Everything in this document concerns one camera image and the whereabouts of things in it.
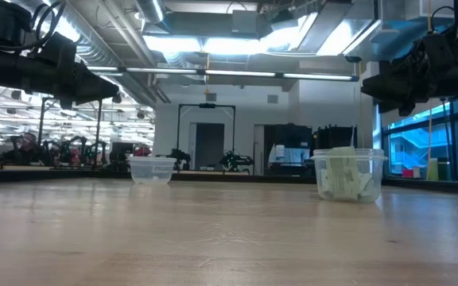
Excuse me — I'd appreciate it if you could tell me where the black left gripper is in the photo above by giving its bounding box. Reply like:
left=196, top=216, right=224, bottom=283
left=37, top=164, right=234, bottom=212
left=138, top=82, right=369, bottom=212
left=21, top=53, right=121, bottom=111

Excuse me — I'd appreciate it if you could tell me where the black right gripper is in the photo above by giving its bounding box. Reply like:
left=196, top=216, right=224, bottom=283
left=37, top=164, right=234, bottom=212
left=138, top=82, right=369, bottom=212
left=361, top=55, right=458, bottom=117

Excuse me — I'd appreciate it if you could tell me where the green stevia packet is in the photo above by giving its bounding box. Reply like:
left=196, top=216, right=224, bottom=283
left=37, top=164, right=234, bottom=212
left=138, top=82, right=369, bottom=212
left=356, top=170, right=379, bottom=199
left=318, top=168, right=332, bottom=195
left=326, top=145, right=361, bottom=201

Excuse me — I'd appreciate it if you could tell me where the background robot station row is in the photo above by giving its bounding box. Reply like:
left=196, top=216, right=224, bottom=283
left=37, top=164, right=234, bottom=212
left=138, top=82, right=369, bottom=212
left=9, top=133, right=109, bottom=168

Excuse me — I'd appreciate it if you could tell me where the light green container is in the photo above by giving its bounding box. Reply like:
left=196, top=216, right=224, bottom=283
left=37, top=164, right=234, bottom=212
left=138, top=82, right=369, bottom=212
left=427, top=157, right=440, bottom=182

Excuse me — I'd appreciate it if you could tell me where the clear plastic cup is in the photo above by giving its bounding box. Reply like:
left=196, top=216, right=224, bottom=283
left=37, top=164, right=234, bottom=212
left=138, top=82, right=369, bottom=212
left=127, top=155, right=177, bottom=185
left=310, top=148, right=389, bottom=204

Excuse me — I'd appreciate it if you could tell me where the dark green container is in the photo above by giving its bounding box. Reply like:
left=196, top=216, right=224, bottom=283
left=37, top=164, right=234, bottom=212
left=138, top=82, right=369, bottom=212
left=437, top=157, right=452, bottom=182

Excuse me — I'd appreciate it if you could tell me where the black cabinet with screen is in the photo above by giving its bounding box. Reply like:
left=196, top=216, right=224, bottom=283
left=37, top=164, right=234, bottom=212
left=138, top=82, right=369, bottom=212
left=263, top=124, right=314, bottom=176

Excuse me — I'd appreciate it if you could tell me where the grey door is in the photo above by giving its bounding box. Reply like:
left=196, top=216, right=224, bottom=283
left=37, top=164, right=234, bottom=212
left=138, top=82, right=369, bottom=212
left=194, top=122, right=226, bottom=171

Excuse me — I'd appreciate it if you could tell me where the long ceiling light strip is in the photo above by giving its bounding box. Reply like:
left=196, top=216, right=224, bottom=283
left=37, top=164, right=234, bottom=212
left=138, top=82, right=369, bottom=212
left=85, top=64, right=360, bottom=83

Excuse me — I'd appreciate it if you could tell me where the grey ceiling box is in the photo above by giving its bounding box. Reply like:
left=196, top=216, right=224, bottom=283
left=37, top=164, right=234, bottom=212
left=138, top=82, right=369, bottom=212
left=231, top=10, right=259, bottom=35

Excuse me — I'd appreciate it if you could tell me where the large ribbed air duct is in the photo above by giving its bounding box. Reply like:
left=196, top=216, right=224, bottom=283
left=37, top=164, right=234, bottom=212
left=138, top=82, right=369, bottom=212
left=52, top=0, right=162, bottom=106

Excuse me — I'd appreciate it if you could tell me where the yellow hanging cable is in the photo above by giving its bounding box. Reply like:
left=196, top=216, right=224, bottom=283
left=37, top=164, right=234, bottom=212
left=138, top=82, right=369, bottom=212
left=426, top=0, right=435, bottom=180

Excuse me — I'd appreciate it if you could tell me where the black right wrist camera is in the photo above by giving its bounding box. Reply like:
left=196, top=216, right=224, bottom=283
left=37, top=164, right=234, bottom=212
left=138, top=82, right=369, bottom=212
left=422, top=33, right=457, bottom=63

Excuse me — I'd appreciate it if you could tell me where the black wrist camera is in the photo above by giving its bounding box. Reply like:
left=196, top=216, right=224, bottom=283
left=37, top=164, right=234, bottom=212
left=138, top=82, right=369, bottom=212
left=33, top=32, right=78, bottom=67
left=422, top=33, right=457, bottom=63

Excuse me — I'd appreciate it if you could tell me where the black gantry frame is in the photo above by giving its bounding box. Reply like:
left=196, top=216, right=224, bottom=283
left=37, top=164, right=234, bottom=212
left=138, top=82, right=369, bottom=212
left=176, top=102, right=237, bottom=176
left=37, top=96, right=105, bottom=160

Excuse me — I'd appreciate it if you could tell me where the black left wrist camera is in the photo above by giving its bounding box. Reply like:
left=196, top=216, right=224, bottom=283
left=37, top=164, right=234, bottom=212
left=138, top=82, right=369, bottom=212
left=33, top=32, right=78, bottom=67

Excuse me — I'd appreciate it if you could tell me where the small silver air duct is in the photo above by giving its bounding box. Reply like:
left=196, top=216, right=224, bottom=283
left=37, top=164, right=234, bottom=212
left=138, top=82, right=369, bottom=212
left=135, top=0, right=167, bottom=25

